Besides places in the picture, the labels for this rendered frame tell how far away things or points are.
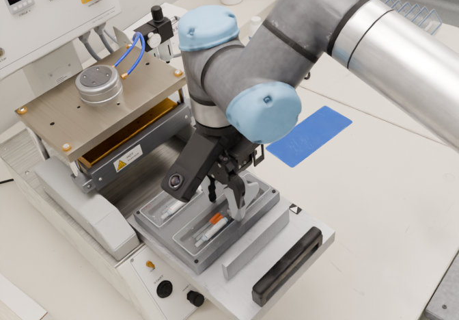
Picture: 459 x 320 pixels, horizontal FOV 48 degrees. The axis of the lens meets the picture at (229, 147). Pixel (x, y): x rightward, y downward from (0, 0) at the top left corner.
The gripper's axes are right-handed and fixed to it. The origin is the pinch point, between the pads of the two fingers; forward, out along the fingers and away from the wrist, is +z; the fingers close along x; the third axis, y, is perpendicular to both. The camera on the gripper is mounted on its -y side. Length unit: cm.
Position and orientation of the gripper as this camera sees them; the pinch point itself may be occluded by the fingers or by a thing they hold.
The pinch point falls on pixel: (223, 208)
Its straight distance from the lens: 86.7
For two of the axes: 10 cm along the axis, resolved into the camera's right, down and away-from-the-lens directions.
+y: 7.0, -5.5, 4.6
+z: 0.9, 7.1, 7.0
